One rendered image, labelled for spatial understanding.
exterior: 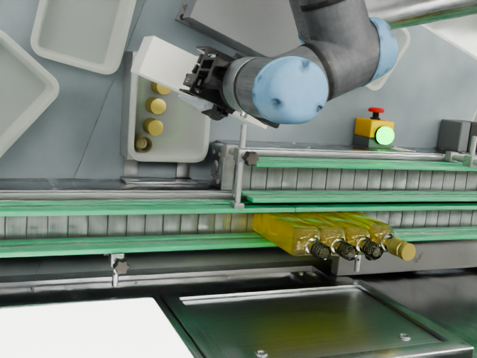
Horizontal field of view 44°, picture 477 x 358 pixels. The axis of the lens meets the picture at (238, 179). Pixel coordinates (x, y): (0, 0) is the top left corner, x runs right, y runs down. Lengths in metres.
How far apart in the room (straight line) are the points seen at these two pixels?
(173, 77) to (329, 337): 0.52
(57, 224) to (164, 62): 0.42
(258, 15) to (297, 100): 0.65
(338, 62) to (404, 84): 0.93
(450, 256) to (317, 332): 0.67
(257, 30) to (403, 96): 0.51
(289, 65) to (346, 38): 0.09
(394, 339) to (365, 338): 0.05
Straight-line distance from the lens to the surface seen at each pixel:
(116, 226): 1.22
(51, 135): 1.30
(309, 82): 0.67
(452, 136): 1.68
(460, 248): 1.68
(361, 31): 0.73
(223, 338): 1.02
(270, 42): 1.31
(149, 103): 1.28
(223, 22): 1.27
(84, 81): 1.30
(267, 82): 0.67
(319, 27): 0.72
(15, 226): 1.20
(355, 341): 1.08
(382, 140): 1.49
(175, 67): 0.96
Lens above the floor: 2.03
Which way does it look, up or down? 64 degrees down
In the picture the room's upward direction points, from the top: 116 degrees clockwise
